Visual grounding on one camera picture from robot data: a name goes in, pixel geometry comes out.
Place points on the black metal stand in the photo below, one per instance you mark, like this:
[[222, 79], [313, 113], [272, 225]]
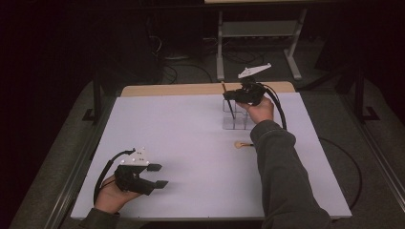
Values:
[[359, 95], [97, 95]]

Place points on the white table cover board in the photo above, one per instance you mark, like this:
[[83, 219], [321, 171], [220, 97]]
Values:
[[191, 133]]

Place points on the aluminium rail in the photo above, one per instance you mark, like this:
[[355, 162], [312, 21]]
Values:
[[73, 178], [375, 149]]

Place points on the clear acrylic organizer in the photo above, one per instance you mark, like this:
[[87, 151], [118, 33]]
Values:
[[238, 124]]

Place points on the person's left hand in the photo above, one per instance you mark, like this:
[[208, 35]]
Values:
[[111, 197]]

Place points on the thin copper-tipped makeup brush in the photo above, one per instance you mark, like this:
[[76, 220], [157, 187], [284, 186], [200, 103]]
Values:
[[231, 111]]

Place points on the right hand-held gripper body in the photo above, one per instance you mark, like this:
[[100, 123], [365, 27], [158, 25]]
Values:
[[251, 93]]

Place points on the person's right hand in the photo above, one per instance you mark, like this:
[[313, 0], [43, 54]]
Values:
[[261, 111]]

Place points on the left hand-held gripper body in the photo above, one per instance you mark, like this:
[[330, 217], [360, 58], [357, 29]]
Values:
[[130, 178]]

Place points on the round-headed peach makeup brush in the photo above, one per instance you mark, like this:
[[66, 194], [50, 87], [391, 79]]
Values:
[[238, 145]]

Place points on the white metal frame stand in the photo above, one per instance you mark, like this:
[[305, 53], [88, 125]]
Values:
[[219, 47]]

